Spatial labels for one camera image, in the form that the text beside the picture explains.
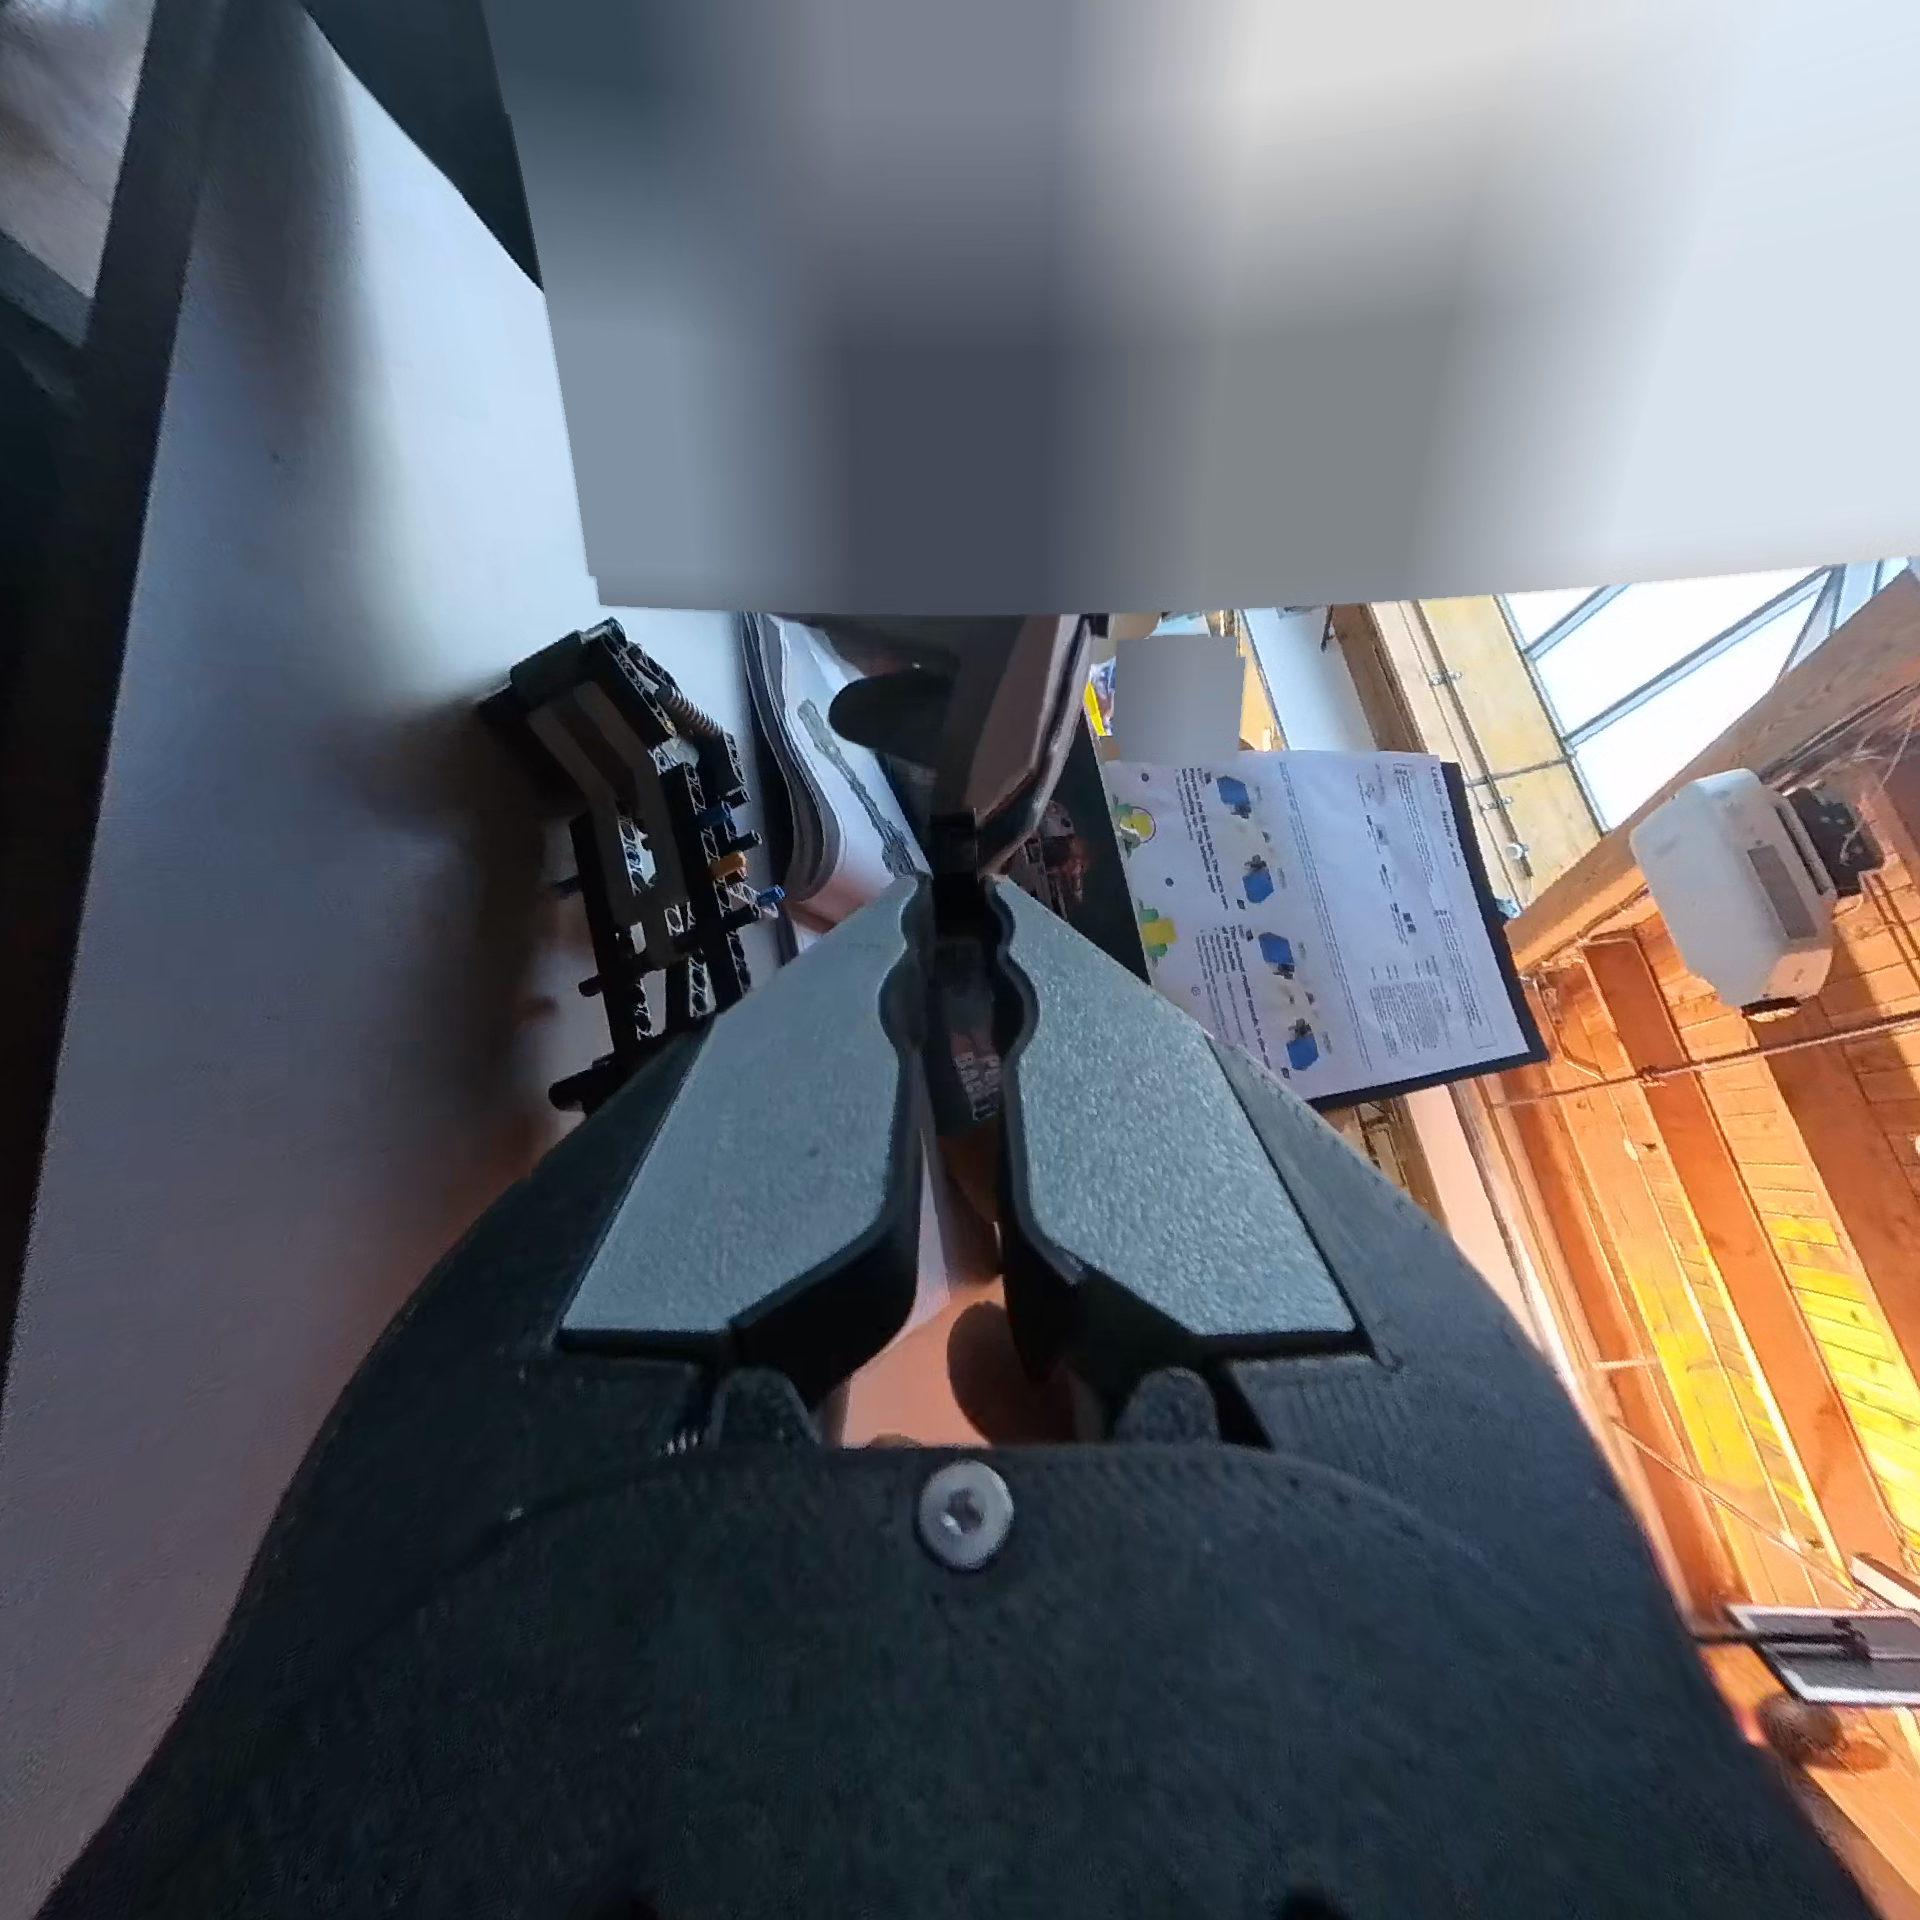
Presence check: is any clipboard with printed sheet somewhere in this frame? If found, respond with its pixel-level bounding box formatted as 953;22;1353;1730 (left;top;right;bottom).
1098;753;1547;1111

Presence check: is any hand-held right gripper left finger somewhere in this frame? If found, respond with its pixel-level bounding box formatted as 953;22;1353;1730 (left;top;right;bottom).
554;877;928;1407

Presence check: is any black lego frame assembly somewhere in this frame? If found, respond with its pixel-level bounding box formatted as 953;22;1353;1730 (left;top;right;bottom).
477;616;798;1111

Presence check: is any black lego box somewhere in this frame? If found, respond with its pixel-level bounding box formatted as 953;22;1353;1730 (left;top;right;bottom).
1035;705;1153;984

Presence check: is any lego instruction booklet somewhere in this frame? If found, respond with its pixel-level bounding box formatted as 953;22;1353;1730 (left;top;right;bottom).
741;613;944;942

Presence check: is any skylight window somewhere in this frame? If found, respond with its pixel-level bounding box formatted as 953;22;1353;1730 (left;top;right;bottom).
1500;556;1920;834

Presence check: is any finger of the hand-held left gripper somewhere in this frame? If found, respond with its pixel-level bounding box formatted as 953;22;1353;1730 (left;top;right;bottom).
959;616;1095;869

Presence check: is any white projector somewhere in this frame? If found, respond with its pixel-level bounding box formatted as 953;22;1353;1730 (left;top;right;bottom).
1624;772;1892;1013

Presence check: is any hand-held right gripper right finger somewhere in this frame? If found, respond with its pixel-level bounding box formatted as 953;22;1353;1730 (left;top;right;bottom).
989;877;1366;1407

